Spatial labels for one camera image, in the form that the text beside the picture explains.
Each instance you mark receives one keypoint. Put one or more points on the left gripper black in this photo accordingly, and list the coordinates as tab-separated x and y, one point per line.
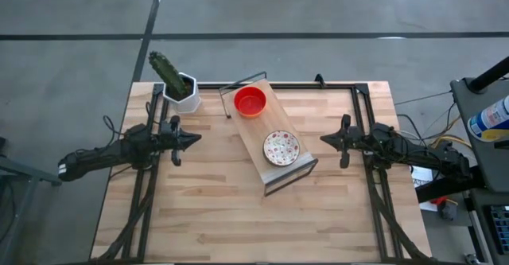
175	137

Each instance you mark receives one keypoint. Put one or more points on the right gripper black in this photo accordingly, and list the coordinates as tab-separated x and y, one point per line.
350	139

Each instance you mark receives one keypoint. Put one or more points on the white floral-print mini bowl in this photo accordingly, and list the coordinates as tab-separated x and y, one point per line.
281	147

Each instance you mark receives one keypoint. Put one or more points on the orange mini bowl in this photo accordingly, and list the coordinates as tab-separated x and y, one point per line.
250	116

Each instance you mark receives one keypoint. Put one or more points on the red mini bowl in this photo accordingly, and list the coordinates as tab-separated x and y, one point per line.
249	101

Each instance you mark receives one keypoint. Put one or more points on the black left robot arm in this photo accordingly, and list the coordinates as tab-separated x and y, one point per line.
103	153

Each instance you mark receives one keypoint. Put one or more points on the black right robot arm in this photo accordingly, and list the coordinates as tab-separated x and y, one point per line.
417	157

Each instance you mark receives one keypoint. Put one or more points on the white hexagonal plant pot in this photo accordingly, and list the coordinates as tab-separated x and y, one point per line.
191	102

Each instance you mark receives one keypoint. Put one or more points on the black clamp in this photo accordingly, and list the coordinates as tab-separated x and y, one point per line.
320	81

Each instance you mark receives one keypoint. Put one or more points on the green cactus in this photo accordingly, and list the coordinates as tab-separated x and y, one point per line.
167	72

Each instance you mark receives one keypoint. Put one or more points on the white paper sheet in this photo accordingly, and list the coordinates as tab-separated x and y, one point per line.
422	176

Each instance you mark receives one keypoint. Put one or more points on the small red object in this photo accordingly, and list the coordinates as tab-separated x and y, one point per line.
438	200

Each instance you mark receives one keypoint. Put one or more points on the grey cart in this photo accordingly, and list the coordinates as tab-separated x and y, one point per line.
489	157

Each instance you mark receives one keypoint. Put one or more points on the blue white spray can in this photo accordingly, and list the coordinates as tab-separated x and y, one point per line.
491	118

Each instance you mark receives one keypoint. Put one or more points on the thick black pole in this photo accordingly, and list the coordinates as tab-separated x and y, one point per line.
489	76

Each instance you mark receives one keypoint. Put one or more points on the grey metal stand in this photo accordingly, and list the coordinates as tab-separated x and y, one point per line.
24	173

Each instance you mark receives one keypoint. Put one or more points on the black device blue keys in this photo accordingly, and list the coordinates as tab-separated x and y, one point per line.
500	223

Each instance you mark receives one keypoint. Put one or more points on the wooden shelf black metal frame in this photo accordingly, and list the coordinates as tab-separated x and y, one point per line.
262	133

